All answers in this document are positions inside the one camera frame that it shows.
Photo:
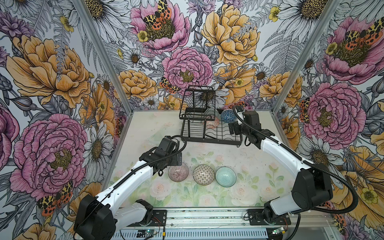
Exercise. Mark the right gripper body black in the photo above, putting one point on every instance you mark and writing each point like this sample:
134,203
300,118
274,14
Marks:
240,129

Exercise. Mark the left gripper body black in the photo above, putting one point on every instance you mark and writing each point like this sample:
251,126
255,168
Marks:
171,159

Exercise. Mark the blue patterned bowl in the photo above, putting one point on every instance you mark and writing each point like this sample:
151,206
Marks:
228,116

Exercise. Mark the pink patterned bowl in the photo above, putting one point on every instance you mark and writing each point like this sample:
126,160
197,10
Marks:
178,173

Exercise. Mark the green patterned bowl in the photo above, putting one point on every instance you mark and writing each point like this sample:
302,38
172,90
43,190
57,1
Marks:
212,114

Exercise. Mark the brown patterned bowl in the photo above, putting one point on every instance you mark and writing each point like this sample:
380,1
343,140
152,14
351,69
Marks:
203,175

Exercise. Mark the mint green striped bowl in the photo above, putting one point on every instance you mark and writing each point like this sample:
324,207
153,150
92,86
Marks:
225,177

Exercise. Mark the orange red patterned bowl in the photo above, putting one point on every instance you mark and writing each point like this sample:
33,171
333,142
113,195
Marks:
213,124

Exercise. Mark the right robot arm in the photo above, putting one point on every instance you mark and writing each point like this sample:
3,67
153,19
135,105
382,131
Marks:
313,182

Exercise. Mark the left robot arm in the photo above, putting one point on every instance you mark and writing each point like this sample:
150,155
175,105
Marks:
99,217

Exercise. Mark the black wire dish rack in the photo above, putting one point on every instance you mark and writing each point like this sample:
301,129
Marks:
202,118

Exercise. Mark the aluminium front rail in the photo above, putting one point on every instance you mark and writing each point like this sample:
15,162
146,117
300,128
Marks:
192,218

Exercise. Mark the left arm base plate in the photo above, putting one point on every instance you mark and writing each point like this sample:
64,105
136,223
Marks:
157,219

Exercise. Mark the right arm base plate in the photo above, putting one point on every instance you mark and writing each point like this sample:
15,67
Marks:
264,217

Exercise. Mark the white vented cable duct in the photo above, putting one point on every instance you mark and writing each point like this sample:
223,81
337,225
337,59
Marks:
195,234

